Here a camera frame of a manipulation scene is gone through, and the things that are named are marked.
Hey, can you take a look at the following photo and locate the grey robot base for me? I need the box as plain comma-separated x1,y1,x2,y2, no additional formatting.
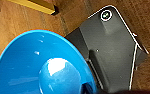
63,4,149,94

